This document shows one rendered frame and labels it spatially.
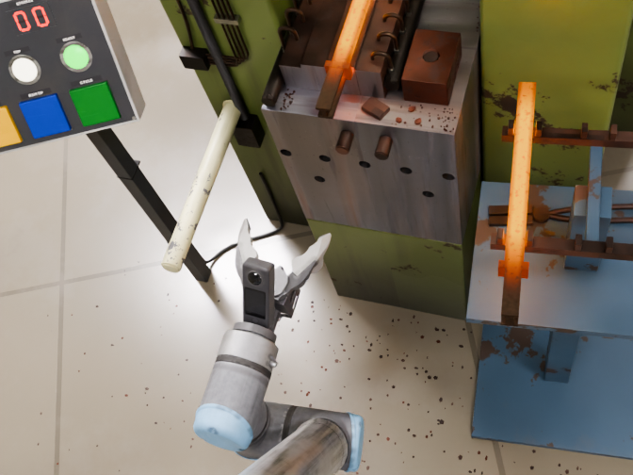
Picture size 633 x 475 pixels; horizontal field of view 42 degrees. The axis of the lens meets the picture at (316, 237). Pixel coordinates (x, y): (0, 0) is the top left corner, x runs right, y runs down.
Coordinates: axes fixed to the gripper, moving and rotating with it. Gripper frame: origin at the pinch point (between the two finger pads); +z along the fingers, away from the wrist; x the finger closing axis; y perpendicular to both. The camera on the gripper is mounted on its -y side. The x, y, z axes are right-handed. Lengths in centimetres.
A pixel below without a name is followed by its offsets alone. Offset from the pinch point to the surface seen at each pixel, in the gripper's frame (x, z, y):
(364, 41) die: 2.7, 39.6, 0.9
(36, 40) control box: -52, 21, -13
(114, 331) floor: -79, 2, 100
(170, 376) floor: -57, -7, 100
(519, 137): 33.9, 24.1, 2.0
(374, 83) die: 6.0, 33.0, 4.1
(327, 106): 0.6, 23.1, -1.2
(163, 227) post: -57, 23, 65
